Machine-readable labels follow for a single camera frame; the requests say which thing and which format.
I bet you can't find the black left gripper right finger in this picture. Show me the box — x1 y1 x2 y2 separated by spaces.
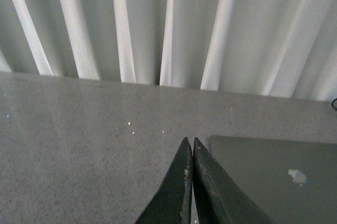
193 138 274 223

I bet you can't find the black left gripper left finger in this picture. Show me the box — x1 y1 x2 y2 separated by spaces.
136 137 193 223

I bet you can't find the silver grey laptop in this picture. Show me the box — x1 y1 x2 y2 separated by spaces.
210 136 336 223

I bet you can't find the white pleated curtain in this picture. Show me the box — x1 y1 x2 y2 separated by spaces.
1 0 336 100

